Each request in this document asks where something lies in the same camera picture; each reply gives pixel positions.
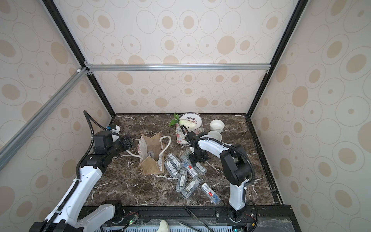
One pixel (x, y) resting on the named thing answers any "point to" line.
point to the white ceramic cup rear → (217, 125)
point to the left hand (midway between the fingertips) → (136, 137)
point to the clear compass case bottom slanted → (191, 187)
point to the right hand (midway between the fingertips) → (203, 162)
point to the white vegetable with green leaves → (184, 122)
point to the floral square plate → (181, 137)
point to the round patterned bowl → (192, 116)
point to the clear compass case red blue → (191, 169)
